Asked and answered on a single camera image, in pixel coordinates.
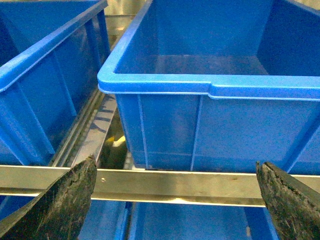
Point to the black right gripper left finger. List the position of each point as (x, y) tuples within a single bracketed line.
[(59, 212)]

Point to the blue bin with buttons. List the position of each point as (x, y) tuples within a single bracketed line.
[(50, 55)]

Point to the metal shelf front rail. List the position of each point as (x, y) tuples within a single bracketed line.
[(170, 187)]

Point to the blue lower left bin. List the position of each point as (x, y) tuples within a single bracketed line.
[(105, 220)]

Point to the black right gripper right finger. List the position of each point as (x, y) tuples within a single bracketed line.
[(293, 206)]

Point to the blue empty centre bin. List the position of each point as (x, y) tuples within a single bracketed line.
[(218, 85)]

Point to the metal roller track divider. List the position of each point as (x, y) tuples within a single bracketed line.
[(88, 132)]

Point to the blue lower shelf bin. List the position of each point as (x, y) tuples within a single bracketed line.
[(165, 221)]

